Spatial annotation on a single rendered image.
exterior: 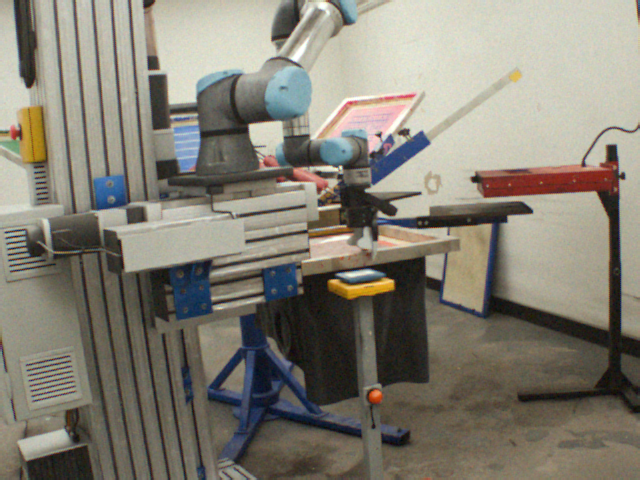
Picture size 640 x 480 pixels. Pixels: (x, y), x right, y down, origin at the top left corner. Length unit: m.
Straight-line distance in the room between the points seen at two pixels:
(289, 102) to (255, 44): 5.36
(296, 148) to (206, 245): 0.57
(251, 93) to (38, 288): 0.63
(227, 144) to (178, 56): 5.12
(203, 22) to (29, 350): 5.43
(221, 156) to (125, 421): 0.70
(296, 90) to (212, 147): 0.23
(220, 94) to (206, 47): 5.17
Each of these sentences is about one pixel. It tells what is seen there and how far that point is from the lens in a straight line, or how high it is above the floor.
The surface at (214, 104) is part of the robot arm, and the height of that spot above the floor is 1.41.
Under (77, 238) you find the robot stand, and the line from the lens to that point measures 1.47.
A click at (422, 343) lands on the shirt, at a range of 2.22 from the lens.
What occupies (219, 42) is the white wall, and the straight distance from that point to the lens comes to 6.76.
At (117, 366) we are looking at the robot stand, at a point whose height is 0.83.
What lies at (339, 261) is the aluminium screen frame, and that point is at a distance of 1.94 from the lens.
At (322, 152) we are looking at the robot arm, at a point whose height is 1.28.
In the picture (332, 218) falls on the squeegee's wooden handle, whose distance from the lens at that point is 2.55.
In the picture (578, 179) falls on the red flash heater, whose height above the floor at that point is 1.07.
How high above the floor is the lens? 1.32
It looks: 8 degrees down
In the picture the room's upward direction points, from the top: 5 degrees counter-clockwise
